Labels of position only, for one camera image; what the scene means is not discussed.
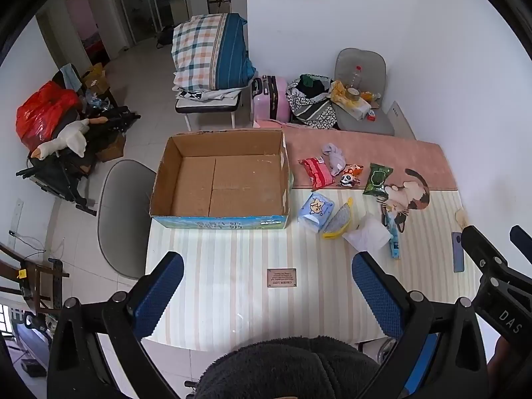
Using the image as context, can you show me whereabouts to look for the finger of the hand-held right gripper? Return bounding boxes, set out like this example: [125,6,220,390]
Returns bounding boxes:
[509,224,532,264]
[461,224,518,287]

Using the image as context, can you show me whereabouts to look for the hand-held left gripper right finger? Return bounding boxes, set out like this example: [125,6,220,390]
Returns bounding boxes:
[351,251,489,399]

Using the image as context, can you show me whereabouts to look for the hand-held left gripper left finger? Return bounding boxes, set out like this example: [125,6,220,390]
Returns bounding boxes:
[48,251,186,399]

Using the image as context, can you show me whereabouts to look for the blue tube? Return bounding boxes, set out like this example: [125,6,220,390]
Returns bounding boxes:
[381,205,402,259]

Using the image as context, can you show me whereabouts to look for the white plastic bag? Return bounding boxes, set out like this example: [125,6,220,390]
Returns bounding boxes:
[342,213,393,255]

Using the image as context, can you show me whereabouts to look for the yellow mesh pouch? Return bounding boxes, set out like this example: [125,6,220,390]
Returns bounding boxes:
[323,197,354,239]

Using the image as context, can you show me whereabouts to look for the blue tissue packet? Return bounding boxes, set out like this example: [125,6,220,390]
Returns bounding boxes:
[298,192,335,233]

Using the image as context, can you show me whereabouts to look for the green wet wipes pack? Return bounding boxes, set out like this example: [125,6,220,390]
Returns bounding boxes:
[363,163,394,197]

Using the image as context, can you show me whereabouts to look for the orange panda snack packet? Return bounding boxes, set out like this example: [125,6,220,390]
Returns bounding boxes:
[336,164,364,188]

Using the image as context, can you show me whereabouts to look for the red packet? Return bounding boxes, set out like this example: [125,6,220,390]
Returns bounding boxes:
[298,157,335,192]

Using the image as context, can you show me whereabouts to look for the lilac grey sock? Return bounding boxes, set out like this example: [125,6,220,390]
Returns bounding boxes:
[322,143,347,177]

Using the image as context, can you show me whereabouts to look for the person's right forearm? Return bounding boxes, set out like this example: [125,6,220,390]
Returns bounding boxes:
[486,336,514,383]

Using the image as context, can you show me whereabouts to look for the blue phone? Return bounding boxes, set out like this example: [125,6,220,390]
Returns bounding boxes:
[452,231,466,273]

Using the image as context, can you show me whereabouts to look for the grey round chair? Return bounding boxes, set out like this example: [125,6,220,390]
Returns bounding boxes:
[97,159,158,280]

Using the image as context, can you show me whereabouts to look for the person's dark fuzzy clothing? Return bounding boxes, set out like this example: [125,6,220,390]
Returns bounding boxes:
[193,336,381,399]

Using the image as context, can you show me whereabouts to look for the dark wooden chair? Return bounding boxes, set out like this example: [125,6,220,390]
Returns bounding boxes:
[0,241,69,312]

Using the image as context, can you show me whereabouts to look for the small brown cardboard box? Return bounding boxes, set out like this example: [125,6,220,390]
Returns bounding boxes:
[96,133,126,163]

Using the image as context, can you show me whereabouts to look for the black stroller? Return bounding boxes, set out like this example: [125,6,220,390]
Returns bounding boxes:
[16,106,142,217]

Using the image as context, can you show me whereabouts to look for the white panel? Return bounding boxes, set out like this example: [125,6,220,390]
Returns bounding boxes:
[386,100,416,140]

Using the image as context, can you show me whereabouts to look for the white goose plush toy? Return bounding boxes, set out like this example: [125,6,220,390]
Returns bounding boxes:
[32,117,109,160]

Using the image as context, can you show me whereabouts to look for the patterned tote bag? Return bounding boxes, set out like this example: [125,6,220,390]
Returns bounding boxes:
[286,74,337,130]

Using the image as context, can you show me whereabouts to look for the white stool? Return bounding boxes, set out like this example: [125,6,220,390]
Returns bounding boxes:
[175,87,242,131]

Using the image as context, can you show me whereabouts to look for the yellow plastic bag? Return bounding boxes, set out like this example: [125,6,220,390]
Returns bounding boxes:
[330,80,350,102]

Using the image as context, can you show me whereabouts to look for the pink suitcase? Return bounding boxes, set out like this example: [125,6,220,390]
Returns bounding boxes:
[250,75,291,123]

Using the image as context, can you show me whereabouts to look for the red plastic bag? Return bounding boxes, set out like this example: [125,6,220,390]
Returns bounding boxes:
[16,81,81,151]

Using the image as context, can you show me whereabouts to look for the cardboard box with yellow tape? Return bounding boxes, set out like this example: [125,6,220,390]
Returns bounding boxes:
[81,63,109,96]

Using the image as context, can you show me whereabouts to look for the grey padded chair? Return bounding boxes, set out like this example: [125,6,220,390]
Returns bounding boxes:
[334,48,395,136]

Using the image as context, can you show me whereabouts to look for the light blue cloth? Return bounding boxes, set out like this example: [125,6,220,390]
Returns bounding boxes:
[60,64,84,92]

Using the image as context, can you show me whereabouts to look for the plaid bedding bundle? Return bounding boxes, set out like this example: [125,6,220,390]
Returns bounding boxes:
[172,12,257,91]

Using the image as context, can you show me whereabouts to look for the black bag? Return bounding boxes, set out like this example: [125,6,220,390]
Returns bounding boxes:
[156,25,175,48]

